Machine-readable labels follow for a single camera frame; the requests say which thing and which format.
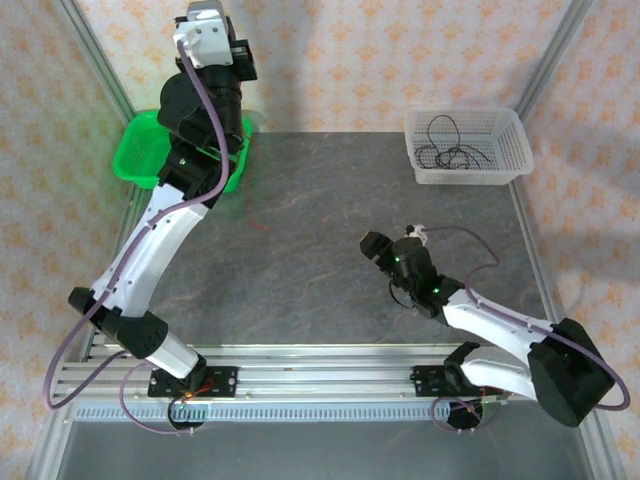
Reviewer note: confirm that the aluminium frame post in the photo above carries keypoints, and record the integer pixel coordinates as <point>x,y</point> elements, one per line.
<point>102,65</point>
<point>550,60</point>

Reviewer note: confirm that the white perforated plastic basket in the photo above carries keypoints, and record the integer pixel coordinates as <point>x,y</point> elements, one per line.
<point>510,150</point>

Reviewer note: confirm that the green plastic basket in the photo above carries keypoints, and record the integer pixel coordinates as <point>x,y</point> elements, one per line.
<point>135,150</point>

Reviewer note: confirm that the aluminium table edge rail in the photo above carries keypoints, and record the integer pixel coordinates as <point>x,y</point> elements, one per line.
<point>535,250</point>

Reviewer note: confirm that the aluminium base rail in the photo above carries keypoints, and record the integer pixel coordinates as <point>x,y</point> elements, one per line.
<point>325,380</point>

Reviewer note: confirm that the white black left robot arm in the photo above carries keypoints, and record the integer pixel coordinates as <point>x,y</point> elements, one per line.
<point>150,250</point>

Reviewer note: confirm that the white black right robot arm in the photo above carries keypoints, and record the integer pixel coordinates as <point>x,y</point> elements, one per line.
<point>490,325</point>

